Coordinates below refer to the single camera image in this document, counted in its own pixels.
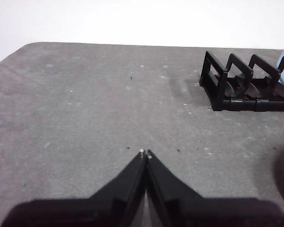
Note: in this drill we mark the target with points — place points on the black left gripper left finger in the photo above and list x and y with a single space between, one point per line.
97 210

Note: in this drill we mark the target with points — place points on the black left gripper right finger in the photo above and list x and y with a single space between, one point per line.
203 210

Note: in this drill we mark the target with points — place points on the black plate rack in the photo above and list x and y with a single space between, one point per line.
236 104

